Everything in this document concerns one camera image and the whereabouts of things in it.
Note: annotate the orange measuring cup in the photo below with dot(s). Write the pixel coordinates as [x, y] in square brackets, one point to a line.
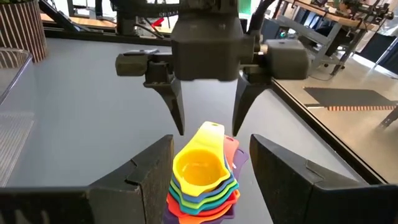
[189, 220]

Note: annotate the red measuring cup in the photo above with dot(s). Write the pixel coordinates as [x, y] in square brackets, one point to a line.
[231, 151]

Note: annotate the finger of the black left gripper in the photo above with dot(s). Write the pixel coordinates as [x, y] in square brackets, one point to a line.
[245, 96]
[174, 99]

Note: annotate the background workbench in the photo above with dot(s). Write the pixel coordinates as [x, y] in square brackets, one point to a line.
[329, 34]

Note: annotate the green measuring cup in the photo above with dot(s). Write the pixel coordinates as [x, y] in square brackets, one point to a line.
[199, 205]

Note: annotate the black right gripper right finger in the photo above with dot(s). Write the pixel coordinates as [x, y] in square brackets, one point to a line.
[311, 199]

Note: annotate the yellow measuring cup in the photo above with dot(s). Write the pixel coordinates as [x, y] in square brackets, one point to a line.
[199, 168]

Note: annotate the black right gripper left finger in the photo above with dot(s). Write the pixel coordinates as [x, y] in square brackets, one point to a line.
[109, 199]

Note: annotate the dark panel with striped edge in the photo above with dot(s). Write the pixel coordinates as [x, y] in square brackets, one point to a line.
[348, 98]

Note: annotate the clear plastic basket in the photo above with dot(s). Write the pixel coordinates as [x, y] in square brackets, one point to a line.
[12, 93]

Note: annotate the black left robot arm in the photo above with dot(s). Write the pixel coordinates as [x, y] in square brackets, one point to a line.
[130, 25]

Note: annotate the teal measuring cup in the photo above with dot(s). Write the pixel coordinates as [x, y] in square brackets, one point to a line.
[199, 211]

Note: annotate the potted plant in striped pot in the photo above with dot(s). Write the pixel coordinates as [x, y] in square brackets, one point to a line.
[21, 31]

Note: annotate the purple measuring cup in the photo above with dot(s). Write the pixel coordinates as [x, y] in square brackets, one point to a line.
[241, 160]

